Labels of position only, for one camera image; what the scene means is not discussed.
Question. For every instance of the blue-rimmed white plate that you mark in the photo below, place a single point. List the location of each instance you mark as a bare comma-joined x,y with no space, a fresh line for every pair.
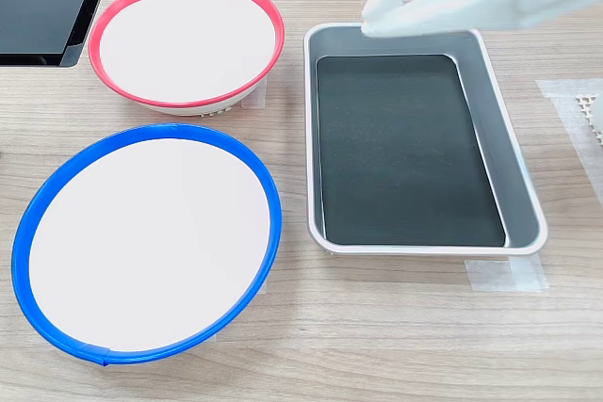
146,242

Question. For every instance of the black mat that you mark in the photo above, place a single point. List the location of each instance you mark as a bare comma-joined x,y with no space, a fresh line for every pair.
405,152

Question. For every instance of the black glossy panel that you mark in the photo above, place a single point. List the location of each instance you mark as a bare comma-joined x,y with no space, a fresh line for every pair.
37,11

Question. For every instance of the clear tape strip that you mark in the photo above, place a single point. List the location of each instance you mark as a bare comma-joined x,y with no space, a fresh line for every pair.
565,110
504,275
256,96

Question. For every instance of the steel tray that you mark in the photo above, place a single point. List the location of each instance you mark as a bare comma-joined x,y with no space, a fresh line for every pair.
514,195

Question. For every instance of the red-rimmed white plate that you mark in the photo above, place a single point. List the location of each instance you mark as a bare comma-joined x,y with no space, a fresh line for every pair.
188,44

